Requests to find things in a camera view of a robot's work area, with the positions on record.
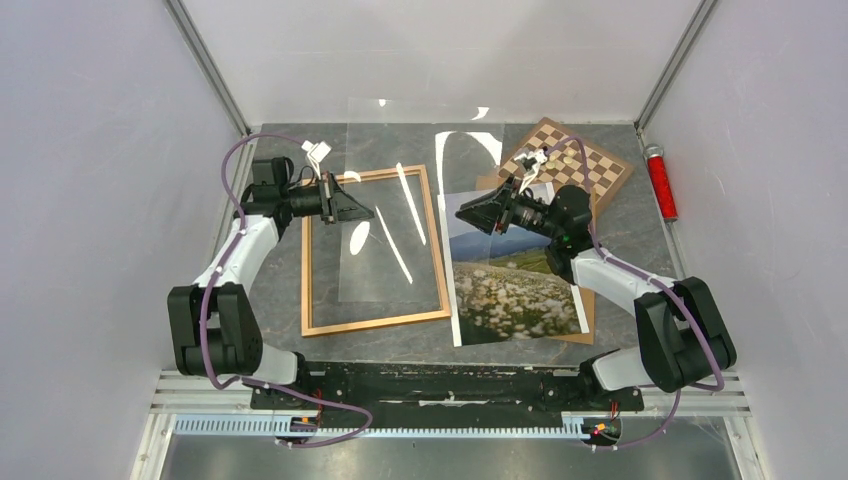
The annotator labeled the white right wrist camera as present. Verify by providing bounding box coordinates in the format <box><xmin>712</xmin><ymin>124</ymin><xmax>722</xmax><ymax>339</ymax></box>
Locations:
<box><xmin>512</xmin><ymin>147</ymin><xmax>548</xmax><ymax>193</ymax></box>

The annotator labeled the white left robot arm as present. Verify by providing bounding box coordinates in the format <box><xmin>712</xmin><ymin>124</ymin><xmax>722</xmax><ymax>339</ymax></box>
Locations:
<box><xmin>167</xmin><ymin>157</ymin><xmax>374</xmax><ymax>408</ymax></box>

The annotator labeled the right corner aluminium post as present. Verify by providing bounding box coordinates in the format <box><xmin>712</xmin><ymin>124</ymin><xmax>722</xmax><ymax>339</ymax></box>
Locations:
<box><xmin>634</xmin><ymin>0</ymin><xmax>720</xmax><ymax>135</ymax></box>

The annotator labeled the clear acrylic sheet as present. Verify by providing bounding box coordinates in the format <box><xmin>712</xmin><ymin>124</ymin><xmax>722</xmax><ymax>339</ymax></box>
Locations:
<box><xmin>338</xmin><ymin>98</ymin><xmax>503</xmax><ymax>310</ymax></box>

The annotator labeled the wooden picture frame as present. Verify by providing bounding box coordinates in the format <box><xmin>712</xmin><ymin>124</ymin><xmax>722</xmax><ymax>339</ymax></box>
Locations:
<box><xmin>300</xmin><ymin>163</ymin><xmax>451</xmax><ymax>337</ymax></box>

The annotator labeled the left corner aluminium post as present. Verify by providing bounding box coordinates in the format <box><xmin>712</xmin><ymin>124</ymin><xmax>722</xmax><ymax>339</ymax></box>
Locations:
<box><xmin>163</xmin><ymin>0</ymin><xmax>252</xmax><ymax>136</ymax></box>

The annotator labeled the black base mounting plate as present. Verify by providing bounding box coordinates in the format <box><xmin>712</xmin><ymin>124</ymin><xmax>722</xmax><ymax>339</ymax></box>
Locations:
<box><xmin>248</xmin><ymin>360</ymin><xmax>645</xmax><ymax>429</ymax></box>

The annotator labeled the aluminium table edge rail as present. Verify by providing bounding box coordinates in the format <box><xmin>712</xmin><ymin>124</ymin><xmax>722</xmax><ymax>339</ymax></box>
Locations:
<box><xmin>151</xmin><ymin>362</ymin><xmax>751</xmax><ymax>417</ymax></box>

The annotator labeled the corner aluminium post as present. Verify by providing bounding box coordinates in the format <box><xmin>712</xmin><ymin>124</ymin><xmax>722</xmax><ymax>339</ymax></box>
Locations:
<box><xmin>163</xmin><ymin>0</ymin><xmax>252</xmax><ymax>136</ymax></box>
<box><xmin>634</xmin><ymin>0</ymin><xmax>720</xmax><ymax>135</ymax></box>

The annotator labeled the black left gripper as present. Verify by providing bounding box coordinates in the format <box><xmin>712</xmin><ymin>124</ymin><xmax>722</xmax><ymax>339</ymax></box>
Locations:
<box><xmin>281</xmin><ymin>172</ymin><xmax>373</xmax><ymax>226</ymax></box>

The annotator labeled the brown backing board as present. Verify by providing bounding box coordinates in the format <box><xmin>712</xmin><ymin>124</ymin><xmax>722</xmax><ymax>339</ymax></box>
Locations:
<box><xmin>477</xmin><ymin>175</ymin><xmax>599</xmax><ymax>327</ymax></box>

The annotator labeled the red cylinder tool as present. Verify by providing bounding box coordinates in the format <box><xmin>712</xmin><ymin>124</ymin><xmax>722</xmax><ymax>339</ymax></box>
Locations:
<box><xmin>644</xmin><ymin>144</ymin><xmax>678</xmax><ymax>223</ymax></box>

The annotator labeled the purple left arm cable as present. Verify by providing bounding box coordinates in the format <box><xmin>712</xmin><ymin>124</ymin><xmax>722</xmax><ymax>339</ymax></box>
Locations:
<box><xmin>198</xmin><ymin>132</ymin><xmax>376</xmax><ymax>450</ymax></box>

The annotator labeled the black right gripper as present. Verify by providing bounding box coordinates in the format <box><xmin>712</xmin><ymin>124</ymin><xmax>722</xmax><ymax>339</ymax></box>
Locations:
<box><xmin>456</xmin><ymin>175</ymin><xmax>562</xmax><ymax>241</ymax></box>

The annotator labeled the wooden chessboard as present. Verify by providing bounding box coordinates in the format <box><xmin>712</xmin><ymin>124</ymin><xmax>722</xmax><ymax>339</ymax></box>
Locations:
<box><xmin>490</xmin><ymin>117</ymin><xmax>635</xmax><ymax>213</ymax></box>

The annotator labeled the landscape photo print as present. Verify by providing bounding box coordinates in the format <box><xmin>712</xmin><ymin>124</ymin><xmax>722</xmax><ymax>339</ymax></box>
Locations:
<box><xmin>438</xmin><ymin>191</ymin><xmax>595</xmax><ymax>347</ymax></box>

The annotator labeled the white toothed cable rail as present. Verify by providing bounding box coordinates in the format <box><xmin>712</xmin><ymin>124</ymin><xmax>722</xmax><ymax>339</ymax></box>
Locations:
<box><xmin>170</xmin><ymin>414</ymin><xmax>624</xmax><ymax>440</ymax></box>

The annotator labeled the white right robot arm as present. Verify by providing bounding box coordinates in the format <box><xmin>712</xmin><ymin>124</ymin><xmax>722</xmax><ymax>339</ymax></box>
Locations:
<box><xmin>455</xmin><ymin>177</ymin><xmax>737</xmax><ymax>408</ymax></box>

